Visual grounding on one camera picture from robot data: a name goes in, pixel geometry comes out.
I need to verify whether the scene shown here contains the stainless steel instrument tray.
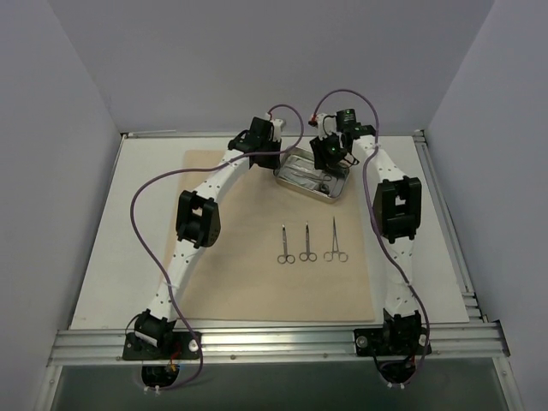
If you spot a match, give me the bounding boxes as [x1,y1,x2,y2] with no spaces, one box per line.
[273,147,350,204]

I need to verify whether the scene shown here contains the back aluminium rail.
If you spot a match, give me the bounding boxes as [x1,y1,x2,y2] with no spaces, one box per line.
[122,129,426,140]

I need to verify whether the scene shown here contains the right aluminium side rail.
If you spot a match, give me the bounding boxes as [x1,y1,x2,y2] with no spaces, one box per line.
[413,130,489,322]

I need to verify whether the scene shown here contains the beige surgical wrap cloth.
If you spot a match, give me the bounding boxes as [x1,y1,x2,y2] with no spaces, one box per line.
[177,167,377,322]

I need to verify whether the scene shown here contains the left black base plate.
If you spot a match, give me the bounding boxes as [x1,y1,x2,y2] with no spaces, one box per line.
[122,331,201,360]

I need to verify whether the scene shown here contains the right thin black cable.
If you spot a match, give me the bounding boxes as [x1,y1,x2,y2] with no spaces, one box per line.
[337,145,360,170]

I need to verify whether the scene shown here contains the steel needle holder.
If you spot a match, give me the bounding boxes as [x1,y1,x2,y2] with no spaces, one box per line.
[301,173,332,194]

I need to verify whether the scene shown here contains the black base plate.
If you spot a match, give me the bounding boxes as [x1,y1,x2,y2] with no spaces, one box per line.
[122,331,201,360]
[353,327,432,357]

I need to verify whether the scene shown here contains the steel forceps clamp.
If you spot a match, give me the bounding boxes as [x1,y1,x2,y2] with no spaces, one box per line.
[324,217,348,263]

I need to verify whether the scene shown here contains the steel surgical scissors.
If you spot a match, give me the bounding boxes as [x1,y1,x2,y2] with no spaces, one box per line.
[299,222,318,262]

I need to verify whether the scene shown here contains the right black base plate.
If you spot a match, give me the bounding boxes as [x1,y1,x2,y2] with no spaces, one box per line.
[353,327,432,357]

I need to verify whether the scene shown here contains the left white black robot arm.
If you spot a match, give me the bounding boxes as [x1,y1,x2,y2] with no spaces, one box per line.
[134,117,285,359]

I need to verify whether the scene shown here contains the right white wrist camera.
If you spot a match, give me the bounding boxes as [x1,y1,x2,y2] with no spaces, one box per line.
[308,113,337,134]

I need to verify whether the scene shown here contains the front aluminium rail frame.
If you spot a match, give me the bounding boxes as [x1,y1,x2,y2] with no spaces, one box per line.
[48,322,509,366]

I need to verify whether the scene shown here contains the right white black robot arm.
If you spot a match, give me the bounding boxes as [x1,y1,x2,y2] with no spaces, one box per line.
[309,109,422,354]

